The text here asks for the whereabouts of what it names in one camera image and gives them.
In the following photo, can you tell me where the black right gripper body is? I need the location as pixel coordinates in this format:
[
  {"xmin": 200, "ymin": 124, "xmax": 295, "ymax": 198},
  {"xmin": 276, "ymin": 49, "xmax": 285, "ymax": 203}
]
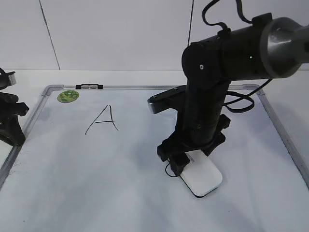
[{"xmin": 157, "ymin": 81, "xmax": 230, "ymax": 161}]

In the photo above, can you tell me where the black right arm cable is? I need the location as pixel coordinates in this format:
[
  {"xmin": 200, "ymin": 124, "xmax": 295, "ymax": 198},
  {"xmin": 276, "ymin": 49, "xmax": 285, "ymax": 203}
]
[{"xmin": 202, "ymin": 0, "xmax": 272, "ymax": 113}]

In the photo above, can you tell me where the white board with grey frame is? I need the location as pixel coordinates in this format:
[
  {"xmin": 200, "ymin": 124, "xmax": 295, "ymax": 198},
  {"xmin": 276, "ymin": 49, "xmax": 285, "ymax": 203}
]
[{"xmin": 0, "ymin": 90, "xmax": 309, "ymax": 232}]

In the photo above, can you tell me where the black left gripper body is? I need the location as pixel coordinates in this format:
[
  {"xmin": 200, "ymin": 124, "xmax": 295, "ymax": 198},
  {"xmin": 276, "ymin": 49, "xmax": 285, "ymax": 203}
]
[{"xmin": 0, "ymin": 92, "xmax": 29, "ymax": 126}]

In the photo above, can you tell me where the white board eraser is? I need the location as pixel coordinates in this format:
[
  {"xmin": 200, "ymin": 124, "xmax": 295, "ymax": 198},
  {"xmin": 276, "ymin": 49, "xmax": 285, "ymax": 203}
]
[{"xmin": 180, "ymin": 150, "xmax": 223, "ymax": 198}]

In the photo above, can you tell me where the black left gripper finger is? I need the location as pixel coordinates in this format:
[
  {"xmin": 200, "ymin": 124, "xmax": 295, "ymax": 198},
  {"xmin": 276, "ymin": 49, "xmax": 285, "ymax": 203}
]
[{"xmin": 0, "ymin": 116, "xmax": 26, "ymax": 146}]

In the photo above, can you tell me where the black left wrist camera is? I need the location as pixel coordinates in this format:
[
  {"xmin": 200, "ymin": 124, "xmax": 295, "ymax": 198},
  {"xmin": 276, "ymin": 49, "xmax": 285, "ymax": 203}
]
[{"xmin": 0, "ymin": 68, "xmax": 16, "ymax": 90}]

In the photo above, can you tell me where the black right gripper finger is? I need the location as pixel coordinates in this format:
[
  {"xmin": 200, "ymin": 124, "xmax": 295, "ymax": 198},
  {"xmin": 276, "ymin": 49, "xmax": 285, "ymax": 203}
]
[{"xmin": 169, "ymin": 153, "xmax": 189, "ymax": 176}]

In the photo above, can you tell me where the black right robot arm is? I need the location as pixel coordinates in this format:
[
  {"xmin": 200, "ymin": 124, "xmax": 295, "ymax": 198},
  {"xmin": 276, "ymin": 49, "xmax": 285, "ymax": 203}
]
[{"xmin": 148, "ymin": 13, "xmax": 309, "ymax": 176}]

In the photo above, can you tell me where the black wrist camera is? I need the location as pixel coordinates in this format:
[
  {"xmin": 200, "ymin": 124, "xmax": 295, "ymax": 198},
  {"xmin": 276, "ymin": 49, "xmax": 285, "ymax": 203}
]
[
  {"xmin": 0, "ymin": 68, "xmax": 16, "ymax": 90},
  {"xmin": 147, "ymin": 85, "xmax": 186, "ymax": 114}
]

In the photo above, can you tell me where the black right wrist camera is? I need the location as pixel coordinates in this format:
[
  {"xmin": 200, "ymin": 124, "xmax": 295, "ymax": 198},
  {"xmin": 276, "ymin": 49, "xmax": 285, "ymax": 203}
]
[{"xmin": 147, "ymin": 85, "xmax": 186, "ymax": 114}]

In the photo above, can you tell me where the round green magnet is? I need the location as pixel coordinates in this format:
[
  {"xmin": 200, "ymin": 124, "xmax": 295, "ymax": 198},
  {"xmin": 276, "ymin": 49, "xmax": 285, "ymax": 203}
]
[{"xmin": 57, "ymin": 90, "xmax": 79, "ymax": 103}]

